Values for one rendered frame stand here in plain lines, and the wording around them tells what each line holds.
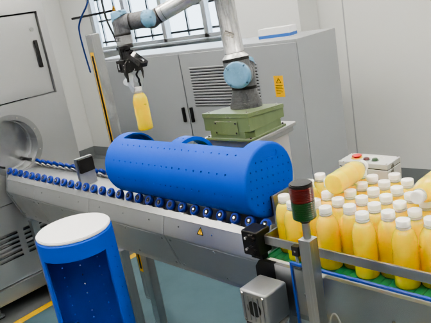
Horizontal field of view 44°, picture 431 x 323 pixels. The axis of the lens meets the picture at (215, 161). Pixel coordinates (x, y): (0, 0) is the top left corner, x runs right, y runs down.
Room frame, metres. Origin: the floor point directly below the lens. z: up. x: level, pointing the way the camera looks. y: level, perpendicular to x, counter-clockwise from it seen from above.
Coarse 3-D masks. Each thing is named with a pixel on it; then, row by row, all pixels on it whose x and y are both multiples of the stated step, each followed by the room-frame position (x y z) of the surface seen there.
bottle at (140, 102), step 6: (138, 96) 2.45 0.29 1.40; (144, 96) 2.46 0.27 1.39; (138, 102) 2.44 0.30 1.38; (144, 102) 2.45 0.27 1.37; (138, 108) 2.44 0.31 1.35; (144, 108) 2.45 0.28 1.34; (138, 114) 2.45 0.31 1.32; (144, 114) 2.44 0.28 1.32; (150, 114) 2.47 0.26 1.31; (138, 120) 2.45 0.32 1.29; (144, 120) 2.44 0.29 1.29; (150, 120) 2.46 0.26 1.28; (138, 126) 2.46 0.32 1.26; (144, 126) 2.44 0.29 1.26; (150, 126) 2.45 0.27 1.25
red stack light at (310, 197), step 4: (308, 188) 1.30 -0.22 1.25; (312, 188) 1.31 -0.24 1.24; (292, 192) 1.31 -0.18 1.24; (296, 192) 1.30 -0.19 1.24; (300, 192) 1.30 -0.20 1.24; (304, 192) 1.29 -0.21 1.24; (308, 192) 1.30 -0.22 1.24; (312, 192) 1.31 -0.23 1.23; (292, 196) 1.31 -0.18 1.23; (296, 196) 1.30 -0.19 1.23; (300, 196) 1.30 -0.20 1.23; (304, 196) 1.29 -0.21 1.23; (308, 196) 1.30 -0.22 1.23; (312, 196) 1.31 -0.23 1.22; (292, 200) 1.31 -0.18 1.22; (296, 200) 1.30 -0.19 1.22; (300, 200) 1.30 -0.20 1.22; (304, 200) 1.30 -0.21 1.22; (308, 200) 1.30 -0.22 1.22; (312, 200) 1.30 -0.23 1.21
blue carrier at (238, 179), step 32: (128, 160) 2.29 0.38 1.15; (160, 160) 2.14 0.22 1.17; (192, 160) 2.01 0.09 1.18; (224, 160) 1.89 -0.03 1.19; (256, 160) 1.84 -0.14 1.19; (288, 160) 1.96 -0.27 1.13; (160, 192) 2.16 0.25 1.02; (192, 192) 1.99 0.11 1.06; (224, 192) 1.86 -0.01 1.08; (256, 192) 1.82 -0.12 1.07
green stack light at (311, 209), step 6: (294, 204) 1.31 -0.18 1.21; (300, 204) 1.30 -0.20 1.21; (306, 204) 1.29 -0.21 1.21; (312, 204) 1.30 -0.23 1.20; (294, 210) 1.31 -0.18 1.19; (300, 210) 1.30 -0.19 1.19; (306, 210) 1.29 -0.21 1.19; (312, 210) 1.30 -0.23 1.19; (294, 216) 1.31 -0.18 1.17; (300, 216) 1.30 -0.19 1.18; (306, 216) 1.29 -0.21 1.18; (312, 216) 1.30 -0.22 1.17
